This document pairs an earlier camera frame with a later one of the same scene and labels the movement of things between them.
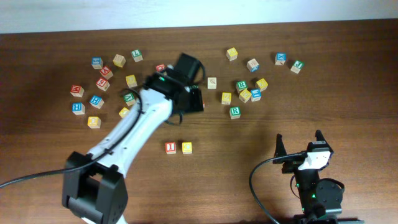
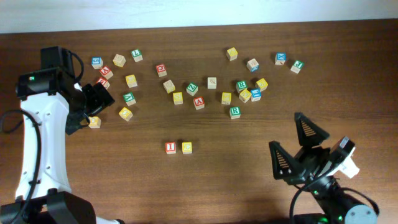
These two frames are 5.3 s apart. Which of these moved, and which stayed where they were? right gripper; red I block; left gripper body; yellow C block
Moved: left gripper body; right gripper
Stayed: red I block; yellow C block
